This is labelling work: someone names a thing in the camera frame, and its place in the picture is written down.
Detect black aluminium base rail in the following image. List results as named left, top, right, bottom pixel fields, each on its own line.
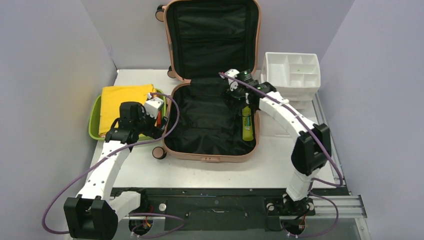
left=68, top=187, right=367, bottom=240

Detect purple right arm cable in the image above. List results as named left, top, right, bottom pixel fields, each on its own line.
left=218, top=72, right=345, bottom=239

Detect white plastic drawer organizer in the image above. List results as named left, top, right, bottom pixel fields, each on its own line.
left=260, top=52, right=321, bottom=123

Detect pink hard-shell suitcase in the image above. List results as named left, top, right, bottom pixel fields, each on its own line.
left=155, top=0, right=261, bottom=163

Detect green plastic tray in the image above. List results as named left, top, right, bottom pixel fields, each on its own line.
left=88, top=88, right=168, bottom=142

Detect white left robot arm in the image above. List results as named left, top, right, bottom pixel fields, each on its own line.
left=63, top=97, right=168, bottom=240

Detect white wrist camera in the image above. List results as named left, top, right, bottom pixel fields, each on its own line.
left=222, top=69, right=240, bottom=92
left=143, top=93, right=165, bottom=119

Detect small green bottle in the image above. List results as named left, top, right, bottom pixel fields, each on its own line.
left=241, top=106, right=254, bottom=142

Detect yellow box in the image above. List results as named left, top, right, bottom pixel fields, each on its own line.
left=98, top=84, right=157, bottom=137

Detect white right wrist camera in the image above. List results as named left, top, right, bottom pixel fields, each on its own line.
left=222, top=69, right=240, bottom=92

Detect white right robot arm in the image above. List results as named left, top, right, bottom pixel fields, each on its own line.
left=219, top=69, right=331, bottom=214

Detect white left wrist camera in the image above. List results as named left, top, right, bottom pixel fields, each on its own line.
left=143, top=93, right=165, bottom=119

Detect red snack bag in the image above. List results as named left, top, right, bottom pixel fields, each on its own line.
left=156, top=111, right=163, bottom=128

